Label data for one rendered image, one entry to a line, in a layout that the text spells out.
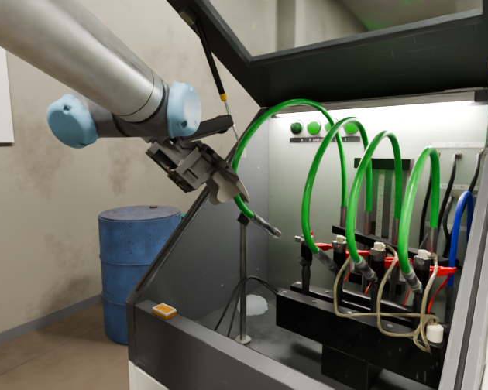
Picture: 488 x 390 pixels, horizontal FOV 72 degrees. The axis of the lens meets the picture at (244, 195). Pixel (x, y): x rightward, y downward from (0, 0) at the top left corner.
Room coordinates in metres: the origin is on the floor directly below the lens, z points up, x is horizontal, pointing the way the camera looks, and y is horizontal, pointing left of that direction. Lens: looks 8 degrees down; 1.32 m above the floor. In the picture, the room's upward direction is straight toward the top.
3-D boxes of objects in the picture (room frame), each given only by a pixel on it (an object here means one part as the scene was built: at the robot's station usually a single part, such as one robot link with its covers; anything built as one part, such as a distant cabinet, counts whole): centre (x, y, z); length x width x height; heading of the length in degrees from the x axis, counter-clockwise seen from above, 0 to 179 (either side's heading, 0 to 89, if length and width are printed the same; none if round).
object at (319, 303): (0.68, -0.24, 0.91); 0.34 x 0.10 x 0.15; 50
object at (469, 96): (0.96, -0.31, 1.43); 0.54 x 0.03 x 0.02; 50
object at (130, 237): (2.37, 0.73, 0.44); 0.58 x 0.58 x 0.87
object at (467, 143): (0.80, -0.50, 1.20); 0.13 x 0.03 x 0.31; 50
